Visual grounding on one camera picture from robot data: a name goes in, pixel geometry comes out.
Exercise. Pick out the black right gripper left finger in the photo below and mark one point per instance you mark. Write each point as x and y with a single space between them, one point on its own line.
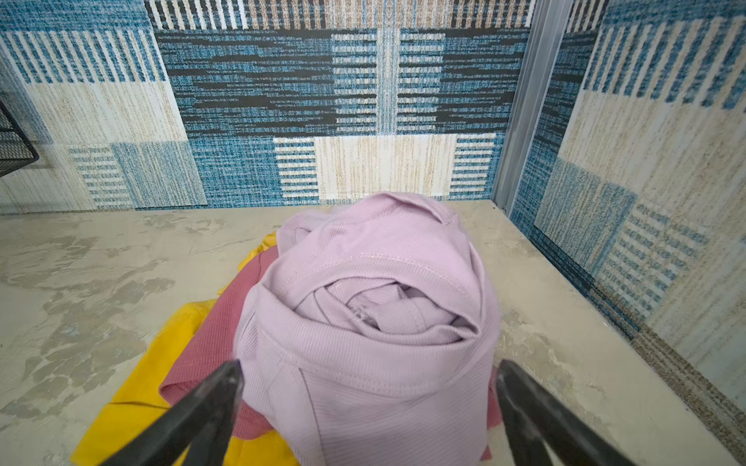
197 429

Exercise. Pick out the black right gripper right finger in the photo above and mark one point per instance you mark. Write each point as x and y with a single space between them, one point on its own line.
536 422

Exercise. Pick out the yellow cloth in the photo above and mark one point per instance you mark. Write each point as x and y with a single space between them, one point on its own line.
137 404

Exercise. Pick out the pink-red cloth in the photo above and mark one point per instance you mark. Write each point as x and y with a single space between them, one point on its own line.
254 441

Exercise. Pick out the lilac ribbed cloth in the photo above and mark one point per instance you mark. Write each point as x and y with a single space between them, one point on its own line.
370 339

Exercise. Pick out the black wire mesh shelf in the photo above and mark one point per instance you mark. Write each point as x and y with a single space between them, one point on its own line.
17 150

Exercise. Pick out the aluminium frame corner post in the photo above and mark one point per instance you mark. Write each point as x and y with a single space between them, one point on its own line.
549 20

